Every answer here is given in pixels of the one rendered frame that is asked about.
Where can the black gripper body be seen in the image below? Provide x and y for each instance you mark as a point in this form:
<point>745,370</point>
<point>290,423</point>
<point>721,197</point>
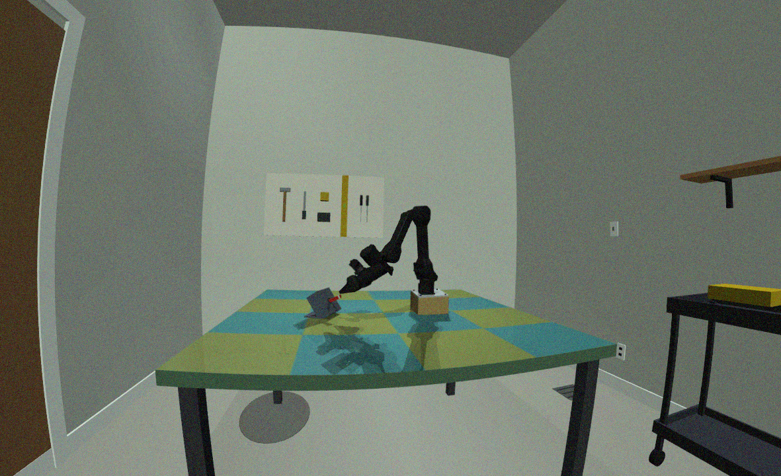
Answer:
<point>366,277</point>

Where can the grey square panel with hole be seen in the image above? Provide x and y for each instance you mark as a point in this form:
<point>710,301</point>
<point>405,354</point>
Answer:
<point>319,302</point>

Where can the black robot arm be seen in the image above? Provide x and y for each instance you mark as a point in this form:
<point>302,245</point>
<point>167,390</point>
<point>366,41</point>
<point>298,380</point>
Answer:
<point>423,267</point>

